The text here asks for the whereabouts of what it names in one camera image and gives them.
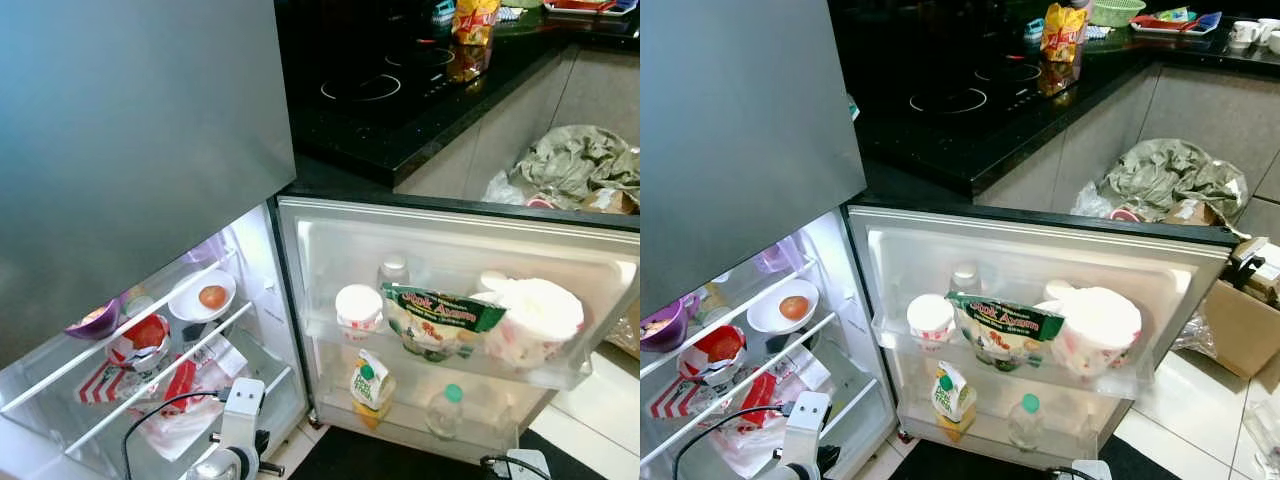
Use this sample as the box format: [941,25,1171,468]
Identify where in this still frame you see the white lidded paper cup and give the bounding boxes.
[335,284,385,346]
[906,293,956,353]

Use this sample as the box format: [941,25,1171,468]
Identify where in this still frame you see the grey steel fridge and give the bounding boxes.
[640,0,901,480]
[0,0,311,480]

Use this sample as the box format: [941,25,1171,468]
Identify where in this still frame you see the red white plastic bag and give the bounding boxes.
[75,335,251,461]
[650,345,831,479]

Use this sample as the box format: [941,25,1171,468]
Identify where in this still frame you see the green yellow juice carton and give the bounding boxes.
[932,360,978,441]
[350,350,397,429]

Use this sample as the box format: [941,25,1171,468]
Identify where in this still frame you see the red white paper bucket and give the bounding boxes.
[678,325,746,386]
[108,313,171,371]

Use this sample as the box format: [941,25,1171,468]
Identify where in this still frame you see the clear bottle green cap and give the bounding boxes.
[1005,393,1046,451]
[425,383,471,441]

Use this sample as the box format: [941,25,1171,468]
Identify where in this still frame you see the pale purple container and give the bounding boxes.
[755,240,801,276]
[185,235,226,266]

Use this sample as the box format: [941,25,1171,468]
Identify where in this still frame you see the purple bowl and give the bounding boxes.
[640,293,701,353]
[65,298,123,341]

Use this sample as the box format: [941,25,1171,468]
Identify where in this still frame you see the green chicken stock packet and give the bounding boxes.
[945,290,1066,373]
[382,282,507,363]

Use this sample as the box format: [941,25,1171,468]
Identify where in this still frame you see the clear crumpled plastic bag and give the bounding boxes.
[1175,315,1223,361]
[610,300,641,361]

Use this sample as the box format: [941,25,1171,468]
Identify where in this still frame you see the plain white plastic bag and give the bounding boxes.
[478,277,586,369]
[1040,285,1143,379]

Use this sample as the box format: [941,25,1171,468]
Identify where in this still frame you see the black kitchen counter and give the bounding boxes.
[275,0,641,201]
[830,0,1280,206]

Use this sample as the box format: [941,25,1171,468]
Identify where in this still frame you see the small brown carton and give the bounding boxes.
[580,188,638,214]
[1165,198,1216,226]

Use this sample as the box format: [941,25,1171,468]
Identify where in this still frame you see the grey green bin bag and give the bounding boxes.
[1072,138,1249,226]
[485,125,641,213]

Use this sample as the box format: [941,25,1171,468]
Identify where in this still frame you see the black induction cooktop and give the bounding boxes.
[870,45,1111,151]
[300,25,521,141]

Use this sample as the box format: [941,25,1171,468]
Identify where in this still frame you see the large cardboard box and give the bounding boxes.
[1200,235,1280,379]

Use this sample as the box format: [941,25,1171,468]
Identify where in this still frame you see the yellow red snack bag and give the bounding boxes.
[452,0,501,46]
[1040,3,1089,63]

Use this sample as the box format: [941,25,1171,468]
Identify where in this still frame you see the red blue tray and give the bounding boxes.
[1130,10,1223,38]
[543,0,639,16]

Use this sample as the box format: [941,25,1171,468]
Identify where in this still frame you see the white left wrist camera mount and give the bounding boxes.
[782,390,831,466]
[220,377,267,451]

